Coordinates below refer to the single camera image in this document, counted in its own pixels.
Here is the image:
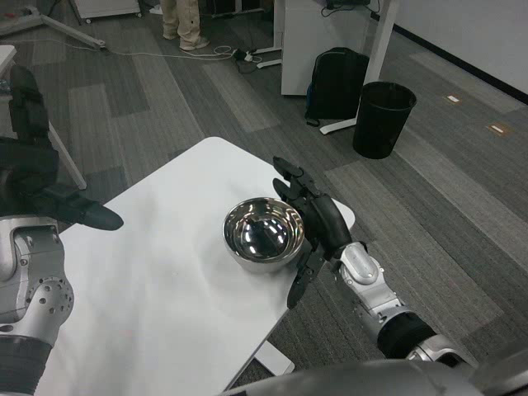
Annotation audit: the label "white office desk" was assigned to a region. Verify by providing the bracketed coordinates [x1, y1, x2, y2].
[254, 0, 398, 135]

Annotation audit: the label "black cables under desk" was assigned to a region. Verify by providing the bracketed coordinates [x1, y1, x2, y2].
[319, 0, 381, 19]

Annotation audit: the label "white wheeled cabinet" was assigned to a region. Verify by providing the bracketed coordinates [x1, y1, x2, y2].
[67, 0, 144, 21]

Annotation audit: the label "grey gantry base leg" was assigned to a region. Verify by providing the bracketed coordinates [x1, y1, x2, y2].
[0, 2, 107, 51]

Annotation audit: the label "shiny metal bowl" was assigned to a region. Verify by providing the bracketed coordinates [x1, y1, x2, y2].
[222, 197, 307, 276]

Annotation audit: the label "power strip with plugs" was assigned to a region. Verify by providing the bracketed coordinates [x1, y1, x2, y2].
[232, 47, 266, 74]

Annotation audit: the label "silver robot chest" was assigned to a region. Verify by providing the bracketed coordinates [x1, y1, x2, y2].
[221, 349, 528, 396]

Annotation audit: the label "person in brown jacket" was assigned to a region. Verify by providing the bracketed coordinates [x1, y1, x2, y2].
[159, 0, 211, 52]

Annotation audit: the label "brown floor outlet plate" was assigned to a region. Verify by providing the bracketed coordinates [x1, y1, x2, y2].
[485, 121, 513, 137]

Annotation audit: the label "black backpack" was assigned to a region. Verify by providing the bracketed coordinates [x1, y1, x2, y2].
[304, 46, 370, 128]

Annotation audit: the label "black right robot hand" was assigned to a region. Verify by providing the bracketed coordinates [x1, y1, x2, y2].
[271, 155, 353, 310]

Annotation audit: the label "black trash bin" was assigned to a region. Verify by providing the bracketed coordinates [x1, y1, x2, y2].
[351, 80, 418, 160]

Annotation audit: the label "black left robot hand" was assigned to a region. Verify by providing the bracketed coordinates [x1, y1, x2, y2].
[0, 65, 125, 232]

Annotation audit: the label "white table foot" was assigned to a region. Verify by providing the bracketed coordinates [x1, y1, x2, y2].
[252, 339, 296, 378]

